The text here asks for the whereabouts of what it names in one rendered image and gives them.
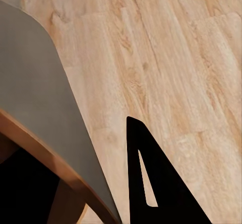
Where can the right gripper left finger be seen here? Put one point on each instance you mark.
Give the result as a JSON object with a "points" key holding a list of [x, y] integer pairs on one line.
{"points": [[27, 189]]}

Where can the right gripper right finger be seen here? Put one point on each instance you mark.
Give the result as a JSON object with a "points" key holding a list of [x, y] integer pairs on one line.
{"points": [[176, 205]]}

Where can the trash can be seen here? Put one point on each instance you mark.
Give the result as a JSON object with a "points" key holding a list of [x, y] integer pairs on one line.
{"points": [[39, 112]]}

